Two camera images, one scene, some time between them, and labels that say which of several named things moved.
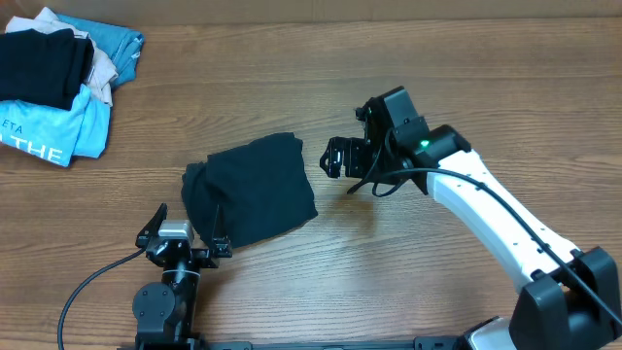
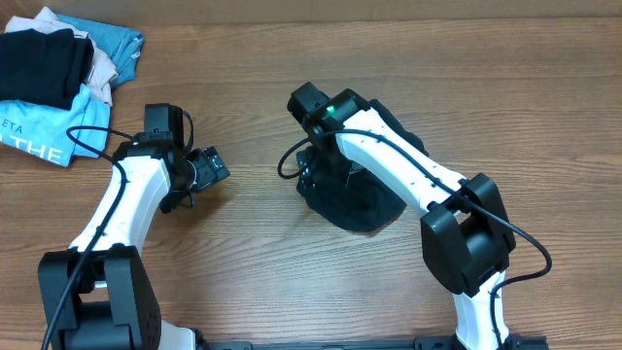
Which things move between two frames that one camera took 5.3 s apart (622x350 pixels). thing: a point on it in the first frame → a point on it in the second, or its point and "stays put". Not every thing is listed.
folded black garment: [46, 69] stays put
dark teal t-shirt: [251, 191] → [360, 202]
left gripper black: [210, 258] → [209, 172]
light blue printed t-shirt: [55, 134] stays put
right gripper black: [351, 158] → [321, 176]
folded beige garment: [101, 73] stays put
